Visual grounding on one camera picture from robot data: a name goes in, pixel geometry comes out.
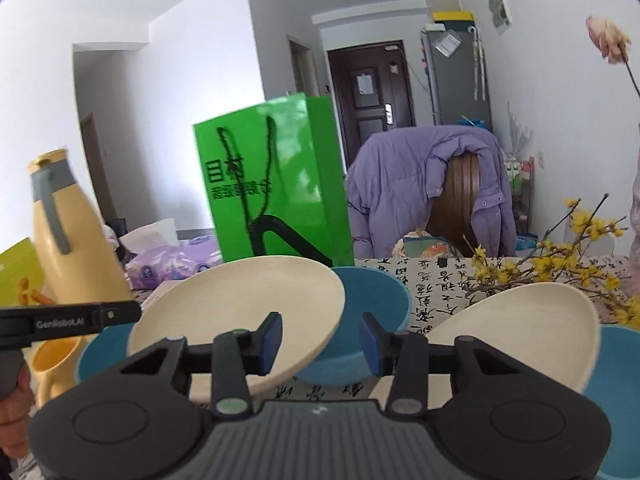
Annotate dark brown door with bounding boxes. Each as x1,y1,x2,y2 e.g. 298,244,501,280
327,40,419,150

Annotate floral chair cushion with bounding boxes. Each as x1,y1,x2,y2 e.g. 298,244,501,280
392,229,467,261

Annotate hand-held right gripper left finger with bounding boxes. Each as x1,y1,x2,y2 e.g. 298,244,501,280
119,312,283,419

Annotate green paper bag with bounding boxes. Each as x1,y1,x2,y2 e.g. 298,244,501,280
193,92,356,268

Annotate cream round plate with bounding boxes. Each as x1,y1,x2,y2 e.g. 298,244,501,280
429,282,601,397
127,255,346,404

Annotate grey refrigerator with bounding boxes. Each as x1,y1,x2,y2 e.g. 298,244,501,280
419,22,494,129

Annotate wooden chair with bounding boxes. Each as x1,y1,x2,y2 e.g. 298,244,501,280
428,152,484,257

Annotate purple padded jacket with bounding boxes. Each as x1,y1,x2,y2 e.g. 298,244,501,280
345,125,519,262

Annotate blue plate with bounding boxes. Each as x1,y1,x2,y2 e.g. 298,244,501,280
75,322,152,397

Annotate purple tissue pack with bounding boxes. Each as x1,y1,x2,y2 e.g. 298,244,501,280
121,217,224,292

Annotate metal shelf rack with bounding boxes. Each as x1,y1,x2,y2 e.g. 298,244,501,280
502,157,534,242

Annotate pink dried flower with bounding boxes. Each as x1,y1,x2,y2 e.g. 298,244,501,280
585,15,640,102

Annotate yellow mug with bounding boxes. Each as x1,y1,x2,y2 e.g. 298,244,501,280
24,335,97,412

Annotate yellow box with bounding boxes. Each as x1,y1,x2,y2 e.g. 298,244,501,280
432,10,474,25

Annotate pink textured vase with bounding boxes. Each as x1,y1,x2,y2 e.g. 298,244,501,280
627,125,640,302

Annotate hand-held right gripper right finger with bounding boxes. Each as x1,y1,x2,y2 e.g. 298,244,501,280
359,312,523,420

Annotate calligraphy print tablecloth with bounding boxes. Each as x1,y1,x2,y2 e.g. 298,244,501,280
131,255,640,412

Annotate yellow thermos jug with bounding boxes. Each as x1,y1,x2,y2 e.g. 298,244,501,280
27,148,134,307

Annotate wall calendar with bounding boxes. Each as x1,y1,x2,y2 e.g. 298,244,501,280
487,0,514,36

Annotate blue bowl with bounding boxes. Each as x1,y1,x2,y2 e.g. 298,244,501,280
584,323,640,480
294,266,414,387

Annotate yellow flower branch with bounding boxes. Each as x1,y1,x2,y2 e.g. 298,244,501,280
459,192,640,327

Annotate person's left hand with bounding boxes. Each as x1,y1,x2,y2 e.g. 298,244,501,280
0,389,34,461

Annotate yellow-green snack packet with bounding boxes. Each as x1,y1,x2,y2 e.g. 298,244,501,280
0,237,53,307

